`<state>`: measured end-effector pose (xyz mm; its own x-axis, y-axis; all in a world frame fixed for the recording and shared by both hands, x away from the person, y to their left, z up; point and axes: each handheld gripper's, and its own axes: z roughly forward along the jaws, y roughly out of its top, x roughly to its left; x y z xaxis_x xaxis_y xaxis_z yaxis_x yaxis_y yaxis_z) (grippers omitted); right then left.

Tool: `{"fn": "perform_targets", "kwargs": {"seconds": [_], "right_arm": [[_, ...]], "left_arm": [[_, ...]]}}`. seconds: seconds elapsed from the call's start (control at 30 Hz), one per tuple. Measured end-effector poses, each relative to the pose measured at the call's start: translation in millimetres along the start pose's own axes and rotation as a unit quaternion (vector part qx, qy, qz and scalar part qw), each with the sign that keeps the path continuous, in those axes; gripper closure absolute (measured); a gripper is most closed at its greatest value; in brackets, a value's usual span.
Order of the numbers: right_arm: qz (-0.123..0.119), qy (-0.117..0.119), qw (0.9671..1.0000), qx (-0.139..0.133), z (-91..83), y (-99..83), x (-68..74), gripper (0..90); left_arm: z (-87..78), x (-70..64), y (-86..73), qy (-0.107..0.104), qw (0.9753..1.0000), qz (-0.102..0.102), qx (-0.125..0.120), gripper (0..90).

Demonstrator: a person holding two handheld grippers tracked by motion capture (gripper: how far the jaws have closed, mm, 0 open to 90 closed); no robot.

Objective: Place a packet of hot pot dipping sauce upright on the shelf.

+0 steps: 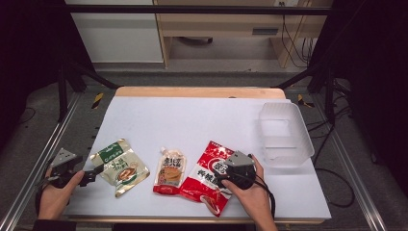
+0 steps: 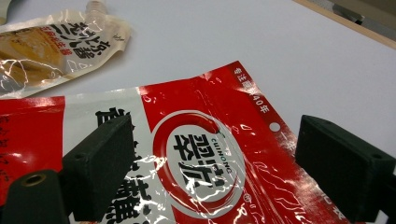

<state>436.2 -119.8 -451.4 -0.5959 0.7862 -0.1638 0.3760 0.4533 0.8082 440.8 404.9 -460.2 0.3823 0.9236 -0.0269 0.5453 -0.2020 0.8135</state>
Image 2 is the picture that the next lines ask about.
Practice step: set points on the dark metal stand foot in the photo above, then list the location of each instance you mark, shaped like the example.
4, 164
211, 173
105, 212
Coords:
348, 13

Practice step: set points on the red seasoning packet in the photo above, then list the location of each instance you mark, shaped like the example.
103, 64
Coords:
218, 102

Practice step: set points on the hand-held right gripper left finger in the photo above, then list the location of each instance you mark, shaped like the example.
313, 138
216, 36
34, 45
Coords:
99, 168

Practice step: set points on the beige spout pouch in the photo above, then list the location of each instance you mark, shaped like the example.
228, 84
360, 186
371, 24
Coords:
37, 46

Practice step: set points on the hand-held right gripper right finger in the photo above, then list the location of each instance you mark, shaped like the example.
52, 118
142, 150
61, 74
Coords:
345, 168

